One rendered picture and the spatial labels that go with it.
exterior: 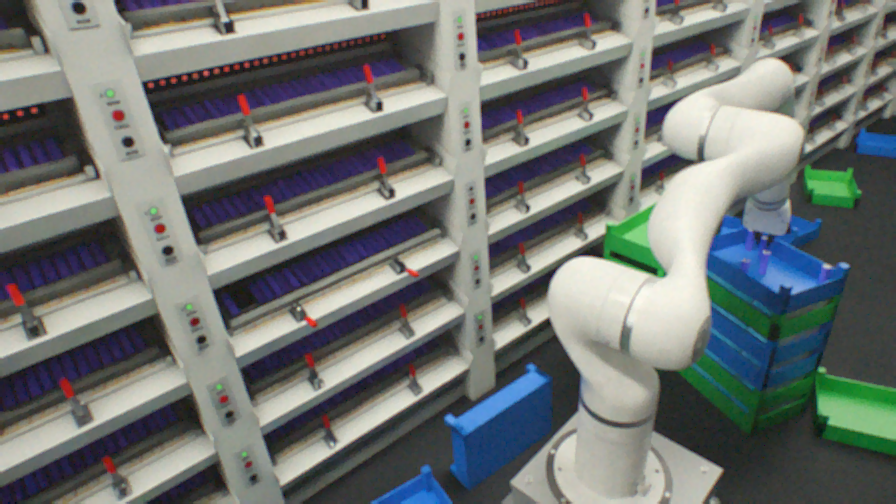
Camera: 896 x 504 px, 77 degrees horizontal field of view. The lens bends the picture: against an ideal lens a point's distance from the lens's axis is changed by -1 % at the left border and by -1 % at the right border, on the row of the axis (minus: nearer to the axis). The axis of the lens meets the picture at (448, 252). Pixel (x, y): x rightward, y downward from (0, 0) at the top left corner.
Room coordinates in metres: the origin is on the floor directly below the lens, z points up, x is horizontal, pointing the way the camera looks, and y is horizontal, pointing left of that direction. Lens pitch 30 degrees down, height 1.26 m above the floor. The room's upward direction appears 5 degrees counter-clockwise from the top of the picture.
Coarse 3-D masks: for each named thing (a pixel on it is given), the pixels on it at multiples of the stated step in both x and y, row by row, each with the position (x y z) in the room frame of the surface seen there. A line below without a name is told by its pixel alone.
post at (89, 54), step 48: (48, 0) 0.88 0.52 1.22; (96, 0) 0.91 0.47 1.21; (96, 48) 0.90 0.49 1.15; (144, 96) 0.92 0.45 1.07; (96, 144) 0.87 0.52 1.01; (144, 144) 0.91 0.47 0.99; (144, 192) 0.89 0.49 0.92; (144, 240) 0.88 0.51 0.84; (192, 240) 0.92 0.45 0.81; (192, 288) 0.90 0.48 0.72; (192, 384) 0.87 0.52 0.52; (240, 384) 0.92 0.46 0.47; (240, 432) 0.90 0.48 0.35; (240, 480) 0.88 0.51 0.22
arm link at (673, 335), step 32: (736, 128) 0.89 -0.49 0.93; (768, 128) 0.86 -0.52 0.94; (800, 128) 0.85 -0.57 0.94; (736, 160) 0.82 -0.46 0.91; (768, 160) 0.81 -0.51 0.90; (800, 160) 0.83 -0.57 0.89; (672, 192) 0.80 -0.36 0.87; (704, 192) 0.78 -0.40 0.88; (736, 192) 0.80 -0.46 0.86; (672, 224) 0.74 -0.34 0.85; (704, 224) 0.74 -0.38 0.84; (672, 256) 0.70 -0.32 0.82; (704, 256) 0.70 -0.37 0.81; (640, 288) 0.64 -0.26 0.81; (672, 288) 0.63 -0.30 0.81; (704, 288) 0.63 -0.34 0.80; (640, 320) 0.61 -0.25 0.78; (672, 320) 0.59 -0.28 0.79; (704, 320) 0.59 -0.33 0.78; (640, 352) 0.59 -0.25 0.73; (672, 352) 0.57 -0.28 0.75; (704, 352) 0.60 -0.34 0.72
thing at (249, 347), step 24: (408, 216) 1.38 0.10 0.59; (432, 216) 1.37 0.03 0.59; (456, 240) 1.29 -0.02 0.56; (408, 264) 1.21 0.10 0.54; (432, 264) 1.23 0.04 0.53; (336, 288) 1.12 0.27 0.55; (360, 288) 1.13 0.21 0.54; (384, 288) 1.15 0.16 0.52; (240, 312) 1.03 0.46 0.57; (288, 312) 1.04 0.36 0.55; (312, 312) 1.05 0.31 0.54; (336, 312) 1.07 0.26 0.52; (240, 336) 0.97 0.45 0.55; (264, 336) 0.98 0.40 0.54; (288, 336) 1.00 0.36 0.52; (240, 360) 0.93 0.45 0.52
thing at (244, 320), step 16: (416, 240) 1.27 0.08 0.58; (432, 240) 1.30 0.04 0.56; (384, 256) 1.20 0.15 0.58; (352, 272) 1.15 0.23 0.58; (304, 288) 1.09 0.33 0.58; (320, 288) 1.10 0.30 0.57; (272, 304) 1.04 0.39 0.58; (288, 304) 1.05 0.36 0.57; (240, 320) 0.99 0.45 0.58; (256, 320) 1.01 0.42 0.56; (272, 320) 1.01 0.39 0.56
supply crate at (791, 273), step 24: (720, 240) 1.37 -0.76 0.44; (744, 240) 1.39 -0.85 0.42; (720, 264) 1.24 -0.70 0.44; (768, 264) 1.27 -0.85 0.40; (792, 264) 1.25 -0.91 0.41; (816, 264) 1.19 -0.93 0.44; (840, 264) 1.13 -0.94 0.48; (744, 288) 1.16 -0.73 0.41; (768, 288) 1.10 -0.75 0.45; (792, 288) 1.06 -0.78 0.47; (816, 288) 1.09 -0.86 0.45; (840, 288) 1.11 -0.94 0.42
